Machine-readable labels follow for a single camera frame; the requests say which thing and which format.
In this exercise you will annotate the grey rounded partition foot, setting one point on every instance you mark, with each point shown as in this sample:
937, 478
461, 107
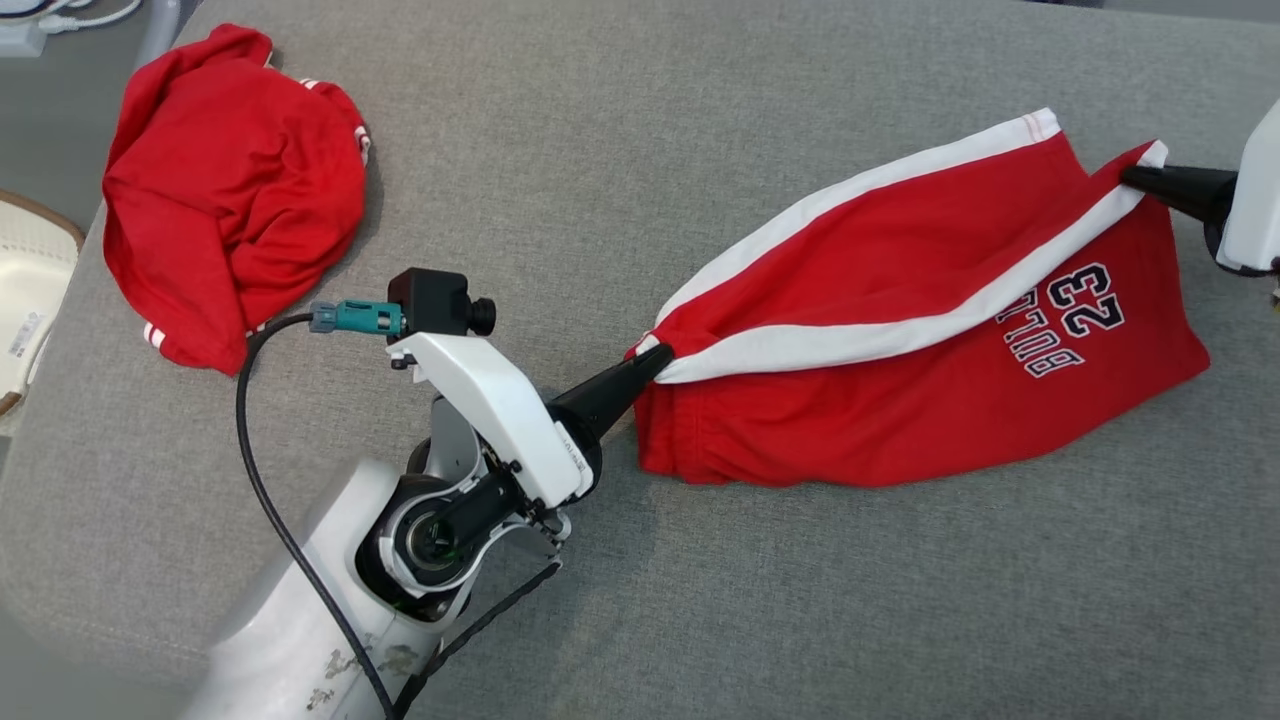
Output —
158, 30

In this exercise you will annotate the cream perforated laundry basket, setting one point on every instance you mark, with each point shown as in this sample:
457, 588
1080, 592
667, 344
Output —
30, 280

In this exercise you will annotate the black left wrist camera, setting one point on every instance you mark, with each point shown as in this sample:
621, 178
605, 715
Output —
430, 300

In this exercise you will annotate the red Bulls 23 jersey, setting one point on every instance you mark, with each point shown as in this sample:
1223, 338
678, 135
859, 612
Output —
230, 190

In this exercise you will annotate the red Bulls 23 shorts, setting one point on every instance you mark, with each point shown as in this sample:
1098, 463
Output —
900, 420

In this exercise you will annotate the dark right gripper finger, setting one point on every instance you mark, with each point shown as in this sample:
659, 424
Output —
1190, 182
1195, 205

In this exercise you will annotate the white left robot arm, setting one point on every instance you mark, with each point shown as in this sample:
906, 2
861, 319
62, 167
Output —
290, 620

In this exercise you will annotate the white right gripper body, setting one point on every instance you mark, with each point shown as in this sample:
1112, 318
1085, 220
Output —
1255, 200

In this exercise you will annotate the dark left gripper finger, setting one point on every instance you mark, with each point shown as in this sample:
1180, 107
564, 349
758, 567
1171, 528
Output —
610, 385
625, 405

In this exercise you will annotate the teal left camera connector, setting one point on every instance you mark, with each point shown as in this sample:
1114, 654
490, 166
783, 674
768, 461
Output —
360, 318

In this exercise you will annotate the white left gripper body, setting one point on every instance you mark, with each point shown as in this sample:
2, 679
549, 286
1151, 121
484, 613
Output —
500, 410

